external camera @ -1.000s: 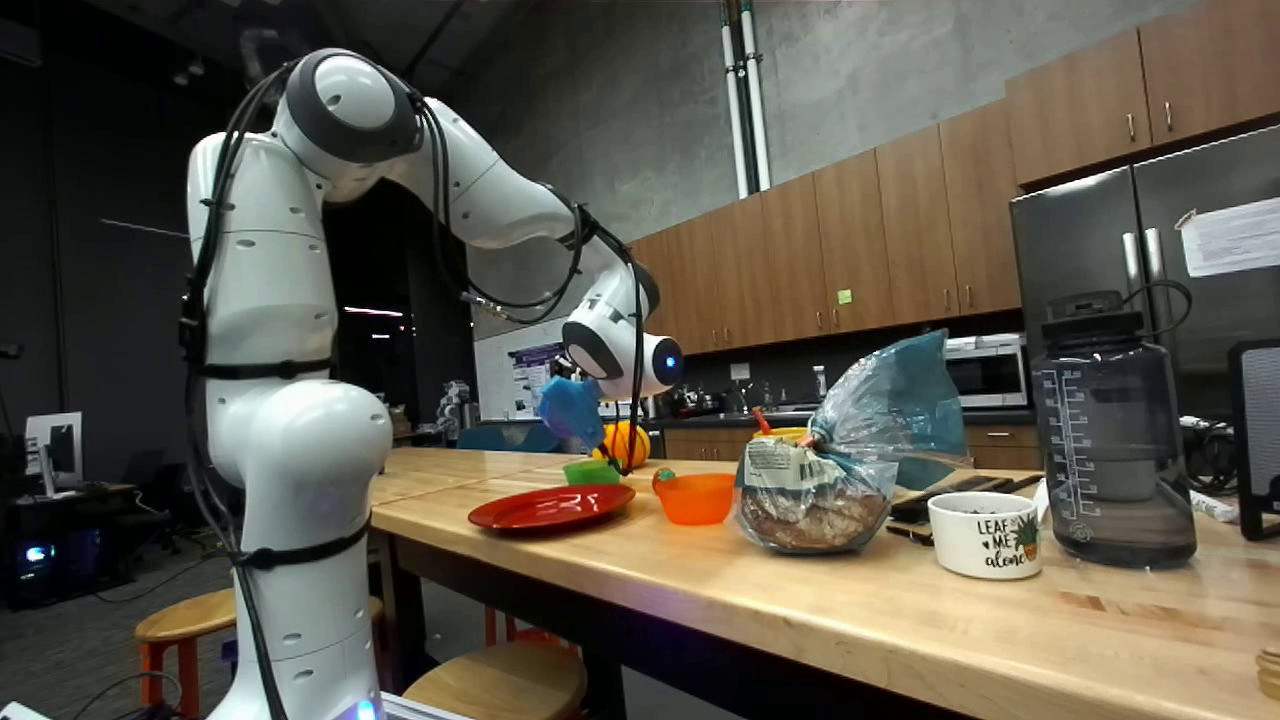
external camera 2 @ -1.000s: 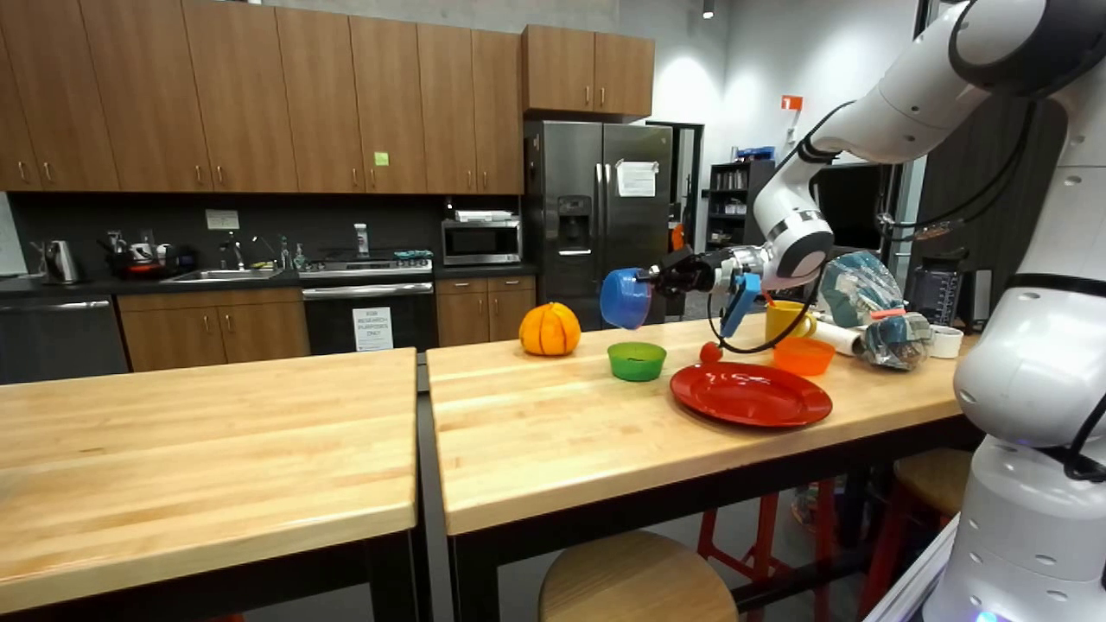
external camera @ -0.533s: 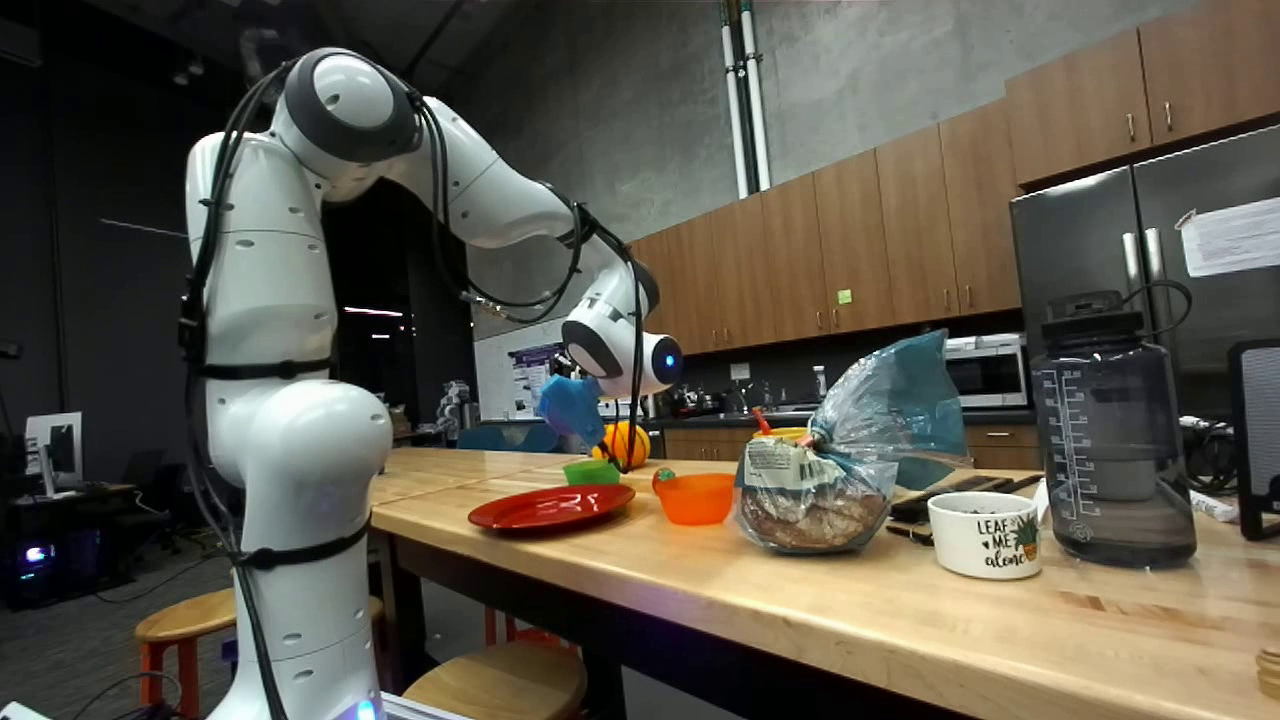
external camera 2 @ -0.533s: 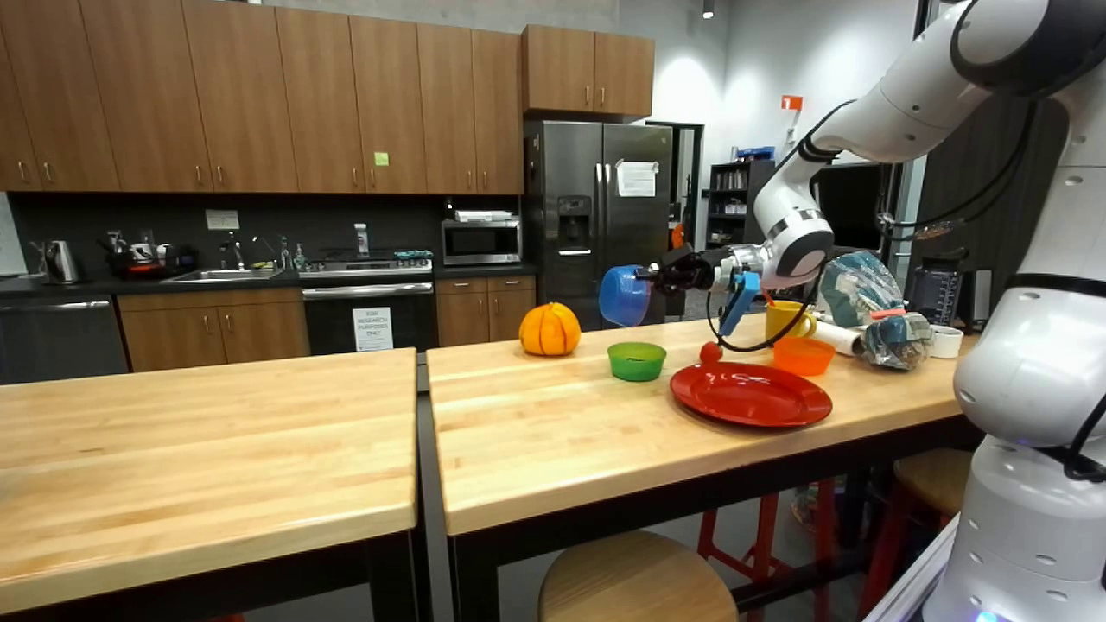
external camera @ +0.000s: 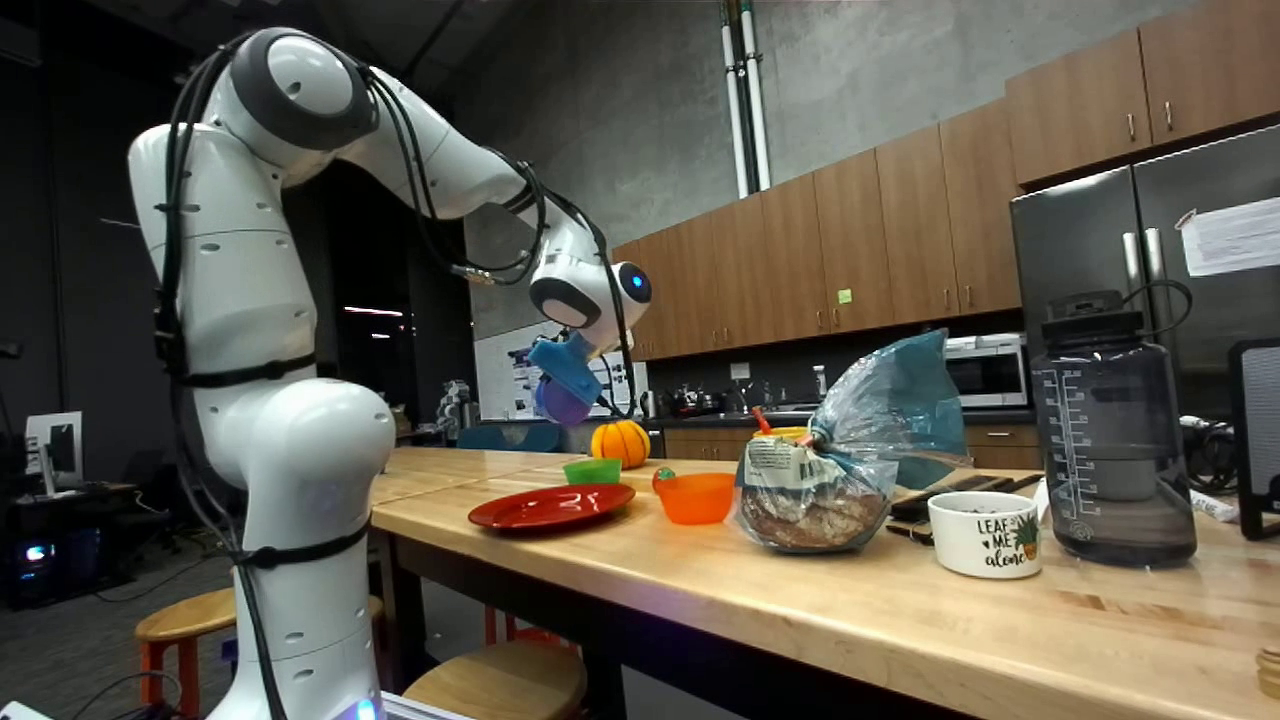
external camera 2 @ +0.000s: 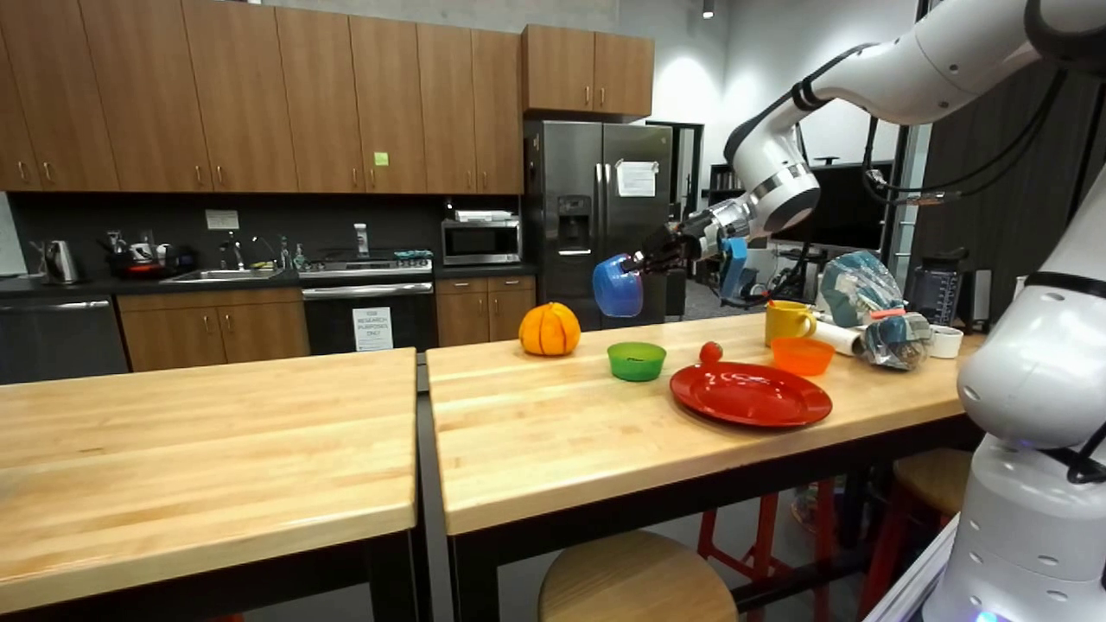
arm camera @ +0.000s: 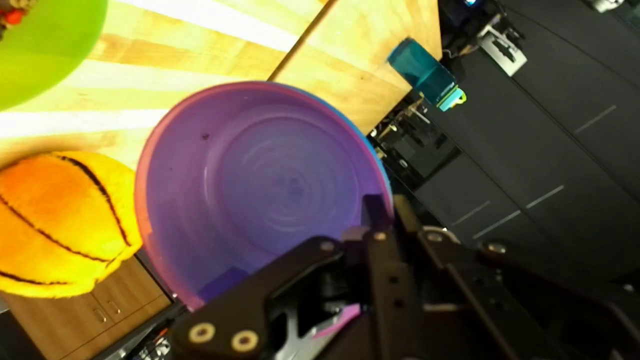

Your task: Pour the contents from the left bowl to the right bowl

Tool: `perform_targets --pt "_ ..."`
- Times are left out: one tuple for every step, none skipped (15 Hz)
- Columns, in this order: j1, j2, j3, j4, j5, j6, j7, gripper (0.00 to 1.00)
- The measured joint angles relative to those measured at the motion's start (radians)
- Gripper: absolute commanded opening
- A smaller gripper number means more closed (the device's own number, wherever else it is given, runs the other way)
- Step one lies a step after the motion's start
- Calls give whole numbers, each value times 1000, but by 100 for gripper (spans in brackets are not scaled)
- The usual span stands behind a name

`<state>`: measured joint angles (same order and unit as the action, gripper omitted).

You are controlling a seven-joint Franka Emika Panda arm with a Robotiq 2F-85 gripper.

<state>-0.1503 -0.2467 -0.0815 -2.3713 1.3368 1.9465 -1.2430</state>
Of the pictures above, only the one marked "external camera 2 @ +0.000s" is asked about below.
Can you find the white tray on microwave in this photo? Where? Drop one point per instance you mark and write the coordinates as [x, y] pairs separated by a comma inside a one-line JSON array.
[[486, 214]]

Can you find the kitchen sink with faucet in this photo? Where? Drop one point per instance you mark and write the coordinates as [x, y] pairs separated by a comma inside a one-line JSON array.
[[218, 275]]

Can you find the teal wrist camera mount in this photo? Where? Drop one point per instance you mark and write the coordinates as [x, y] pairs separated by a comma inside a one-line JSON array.
[[734, 266]]

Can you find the narrow brown lower cabinet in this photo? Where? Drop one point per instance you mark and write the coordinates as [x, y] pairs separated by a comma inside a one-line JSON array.
[[486, 307]]

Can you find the yellow mug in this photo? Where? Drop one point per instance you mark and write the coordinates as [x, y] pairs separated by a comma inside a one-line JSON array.
[[791, 321]]

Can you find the crumpled clear plastic bag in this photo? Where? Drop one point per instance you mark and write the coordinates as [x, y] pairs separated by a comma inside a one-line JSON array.
[[867, 295]]

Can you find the wooden stool with red legs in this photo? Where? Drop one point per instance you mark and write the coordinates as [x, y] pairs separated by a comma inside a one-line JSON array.
[[936, 479]]

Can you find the black box device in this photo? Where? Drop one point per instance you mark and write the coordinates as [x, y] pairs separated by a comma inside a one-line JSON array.
[[938, 295]]

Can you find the wide brown lower cabinet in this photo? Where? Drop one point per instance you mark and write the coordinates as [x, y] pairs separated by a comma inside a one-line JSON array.
[[212, 329]]

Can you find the purple plastic bowl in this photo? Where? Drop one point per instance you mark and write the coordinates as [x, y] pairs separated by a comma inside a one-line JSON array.
[[617, 291]]

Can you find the grey upright device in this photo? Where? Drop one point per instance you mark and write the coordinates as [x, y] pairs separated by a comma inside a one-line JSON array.
[[982, 297]]

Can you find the green plastic bowl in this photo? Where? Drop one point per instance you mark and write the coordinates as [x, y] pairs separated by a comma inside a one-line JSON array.
[[636, 359]]

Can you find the stainless steel fridge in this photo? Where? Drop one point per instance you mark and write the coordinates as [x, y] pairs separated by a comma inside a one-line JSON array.
[[576, 195]]

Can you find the white board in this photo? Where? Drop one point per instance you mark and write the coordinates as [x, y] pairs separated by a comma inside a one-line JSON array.
[[7, 237]]

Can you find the white tape roll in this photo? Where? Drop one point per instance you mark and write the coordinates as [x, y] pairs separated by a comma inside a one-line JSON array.
[[946, 339]]

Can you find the black dishwasher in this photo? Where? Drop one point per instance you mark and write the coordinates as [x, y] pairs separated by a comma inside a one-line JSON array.
[[57, 339]]

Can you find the brown wooden upper cabinets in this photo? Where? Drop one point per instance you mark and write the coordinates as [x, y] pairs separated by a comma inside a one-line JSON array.
[[254, 91]]

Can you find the silver microwave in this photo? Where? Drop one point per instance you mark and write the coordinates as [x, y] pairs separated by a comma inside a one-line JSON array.
[[477, 244]]

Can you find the silver electric kettle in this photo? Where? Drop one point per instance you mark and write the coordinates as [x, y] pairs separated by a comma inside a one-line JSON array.
[[61, 264]]

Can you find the red metal stool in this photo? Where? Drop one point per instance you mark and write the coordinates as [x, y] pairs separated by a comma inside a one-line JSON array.
[[761, 541]]

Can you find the white paper on oven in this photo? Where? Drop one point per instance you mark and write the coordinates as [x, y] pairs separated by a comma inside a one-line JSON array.
[[370, 329]]

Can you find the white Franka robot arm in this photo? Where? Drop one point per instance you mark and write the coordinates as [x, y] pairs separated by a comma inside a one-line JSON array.
[[1037, 382]]

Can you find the white paper roll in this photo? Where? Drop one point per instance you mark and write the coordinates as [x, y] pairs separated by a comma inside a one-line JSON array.
[[839, 335]]

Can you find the black wall monitor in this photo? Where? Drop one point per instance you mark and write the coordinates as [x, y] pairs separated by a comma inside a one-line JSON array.
[[850, 200]]

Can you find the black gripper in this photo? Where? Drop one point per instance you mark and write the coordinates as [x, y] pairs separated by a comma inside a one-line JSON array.
[[693, 244]]

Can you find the black oven with stovetop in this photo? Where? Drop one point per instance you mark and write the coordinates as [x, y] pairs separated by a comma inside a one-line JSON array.
[[333, 315]]

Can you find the red plate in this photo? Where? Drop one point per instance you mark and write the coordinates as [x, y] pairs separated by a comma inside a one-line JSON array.
[[747, 394]]

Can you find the red countertop appliance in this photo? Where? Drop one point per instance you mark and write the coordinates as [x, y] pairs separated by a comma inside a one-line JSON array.
[[141, 261]]

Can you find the white bottle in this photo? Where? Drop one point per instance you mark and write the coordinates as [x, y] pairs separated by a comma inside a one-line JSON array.
[[364, 239]]

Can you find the green sticky note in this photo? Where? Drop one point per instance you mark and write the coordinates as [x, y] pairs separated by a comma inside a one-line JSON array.
[[380, 161]]

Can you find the white wall outlet plate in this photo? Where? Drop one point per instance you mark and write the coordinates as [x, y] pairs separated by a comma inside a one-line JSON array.
[[223, 220]]

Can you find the small red ball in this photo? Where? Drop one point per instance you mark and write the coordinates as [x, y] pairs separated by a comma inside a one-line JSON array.
[[709, 353]]

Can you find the round wooden stool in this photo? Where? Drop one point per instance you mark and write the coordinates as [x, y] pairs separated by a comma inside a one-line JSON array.
[[635, 580]]

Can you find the orange toy pumpkin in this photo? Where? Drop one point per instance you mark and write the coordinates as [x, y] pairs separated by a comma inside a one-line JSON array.
[[547, 329]]

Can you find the orange plastic bowl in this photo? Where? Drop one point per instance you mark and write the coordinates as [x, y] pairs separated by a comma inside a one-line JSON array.
[[803, 356]]

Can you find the brown cabinet above fridge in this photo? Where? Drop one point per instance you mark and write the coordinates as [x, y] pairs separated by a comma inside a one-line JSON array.
[[590, 69]]

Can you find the white paper on fridge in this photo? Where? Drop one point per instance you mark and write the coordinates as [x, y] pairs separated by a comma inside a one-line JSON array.
[[636, 181]]

